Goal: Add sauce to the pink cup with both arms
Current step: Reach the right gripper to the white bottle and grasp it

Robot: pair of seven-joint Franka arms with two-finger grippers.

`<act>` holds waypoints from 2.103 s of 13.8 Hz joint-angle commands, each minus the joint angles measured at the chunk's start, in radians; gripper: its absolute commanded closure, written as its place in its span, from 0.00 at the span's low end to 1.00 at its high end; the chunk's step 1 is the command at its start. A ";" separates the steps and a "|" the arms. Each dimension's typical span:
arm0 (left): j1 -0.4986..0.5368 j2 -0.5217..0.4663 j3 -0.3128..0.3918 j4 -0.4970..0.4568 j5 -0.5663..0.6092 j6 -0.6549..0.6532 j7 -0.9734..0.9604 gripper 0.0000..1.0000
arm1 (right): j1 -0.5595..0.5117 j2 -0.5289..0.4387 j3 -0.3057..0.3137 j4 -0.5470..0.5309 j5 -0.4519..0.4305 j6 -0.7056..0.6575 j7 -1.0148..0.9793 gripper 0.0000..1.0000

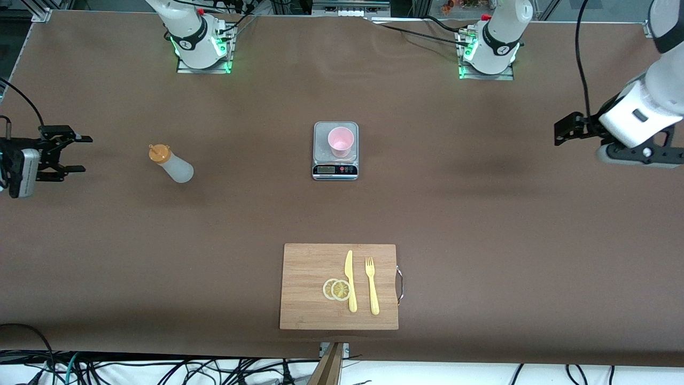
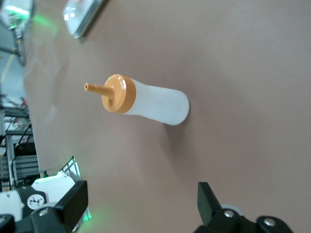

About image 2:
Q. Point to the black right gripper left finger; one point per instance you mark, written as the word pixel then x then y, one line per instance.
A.
pixel 73 204

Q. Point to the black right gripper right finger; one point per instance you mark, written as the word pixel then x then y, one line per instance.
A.
pixel 209 206

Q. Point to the silver digital kitchen scale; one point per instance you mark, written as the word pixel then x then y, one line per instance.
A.
pixel 80 17

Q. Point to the translucent squeeze bottle orange cap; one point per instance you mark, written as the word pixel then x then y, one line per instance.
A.
pixel 158 104

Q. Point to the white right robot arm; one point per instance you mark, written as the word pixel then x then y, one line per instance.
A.
pixel 9 204

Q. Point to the metal rack frame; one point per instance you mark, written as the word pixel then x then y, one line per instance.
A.
pixel 22 165

